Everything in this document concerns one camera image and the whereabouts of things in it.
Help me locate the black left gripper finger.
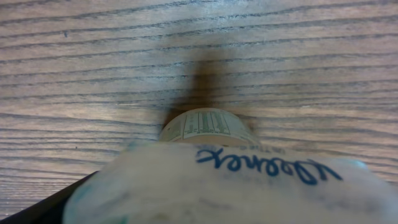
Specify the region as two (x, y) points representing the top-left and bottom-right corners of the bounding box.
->
(1, 171), (97, 224)

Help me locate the teal Kleenex tissue pack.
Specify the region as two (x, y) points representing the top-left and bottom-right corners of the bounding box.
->
(62, 142), (397, 223)

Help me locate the green lid white jar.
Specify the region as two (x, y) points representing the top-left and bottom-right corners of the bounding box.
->
(159, 108), (261, 147)

